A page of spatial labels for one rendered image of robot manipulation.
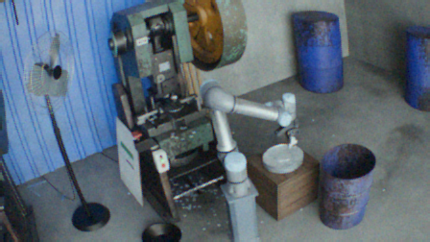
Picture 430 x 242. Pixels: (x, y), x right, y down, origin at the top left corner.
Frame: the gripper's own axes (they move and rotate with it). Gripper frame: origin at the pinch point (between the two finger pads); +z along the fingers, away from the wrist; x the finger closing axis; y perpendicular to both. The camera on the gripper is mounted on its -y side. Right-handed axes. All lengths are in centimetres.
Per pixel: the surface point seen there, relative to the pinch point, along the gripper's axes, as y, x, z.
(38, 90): -152, 13, -69
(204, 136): -48, 36, 1
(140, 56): -80, 36, -65
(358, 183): 36, -44, 13
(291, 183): -0.2, -6.1, 25.9
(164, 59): -65, 46, -56
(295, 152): 10.3, 17.1, 17.2
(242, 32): -14, 32, -69
